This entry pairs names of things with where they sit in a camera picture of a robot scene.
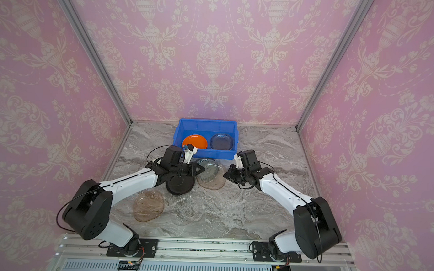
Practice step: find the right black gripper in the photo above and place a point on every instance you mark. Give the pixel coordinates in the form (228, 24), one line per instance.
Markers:
(231, 176)

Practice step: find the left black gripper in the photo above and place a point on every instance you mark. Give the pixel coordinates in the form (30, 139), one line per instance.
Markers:
(193, 166)

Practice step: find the brown clear plate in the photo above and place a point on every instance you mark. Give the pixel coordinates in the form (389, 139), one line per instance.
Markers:
(148, 206)
(212, 180)

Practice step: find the orange plastic plate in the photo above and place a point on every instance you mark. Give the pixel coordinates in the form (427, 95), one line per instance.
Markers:
(195, 140)

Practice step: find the grey clear plate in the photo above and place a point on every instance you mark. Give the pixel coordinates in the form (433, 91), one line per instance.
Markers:
(222, 142)

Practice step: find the clear glass plate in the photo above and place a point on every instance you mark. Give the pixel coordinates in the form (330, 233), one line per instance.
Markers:
(187, 211)

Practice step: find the blue floral patterned plate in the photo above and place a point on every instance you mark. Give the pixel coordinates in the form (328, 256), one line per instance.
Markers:
(210, 165)

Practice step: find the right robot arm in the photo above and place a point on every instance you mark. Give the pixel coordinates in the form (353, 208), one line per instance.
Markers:
(315, 228)

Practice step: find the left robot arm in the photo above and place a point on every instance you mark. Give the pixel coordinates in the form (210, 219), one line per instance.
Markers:
(88, 212)

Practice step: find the blue plastic bin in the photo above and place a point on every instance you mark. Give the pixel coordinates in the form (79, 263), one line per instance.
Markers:
(208, 129)

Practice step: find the black round plate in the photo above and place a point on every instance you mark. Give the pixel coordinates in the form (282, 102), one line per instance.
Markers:
(180, 185)

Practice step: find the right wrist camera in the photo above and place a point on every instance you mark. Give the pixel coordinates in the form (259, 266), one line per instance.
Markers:
(238, 162)

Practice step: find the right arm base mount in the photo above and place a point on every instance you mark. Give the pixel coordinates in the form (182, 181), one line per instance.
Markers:
(263, 252)

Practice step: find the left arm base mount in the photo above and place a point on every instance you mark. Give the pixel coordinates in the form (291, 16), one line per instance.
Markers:
(146, 248)

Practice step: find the aluminium frame rail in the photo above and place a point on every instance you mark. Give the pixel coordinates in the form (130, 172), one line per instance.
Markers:
(183, 254)

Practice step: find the left corner aluminium post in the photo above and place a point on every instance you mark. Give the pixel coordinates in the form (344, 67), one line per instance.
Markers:
(92, 52)

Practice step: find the corner aluminium post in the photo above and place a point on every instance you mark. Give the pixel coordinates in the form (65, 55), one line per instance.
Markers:
(92, 52)
(342, 46)

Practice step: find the right corner aluminium post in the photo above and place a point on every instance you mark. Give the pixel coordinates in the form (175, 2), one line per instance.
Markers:
(342, 46)

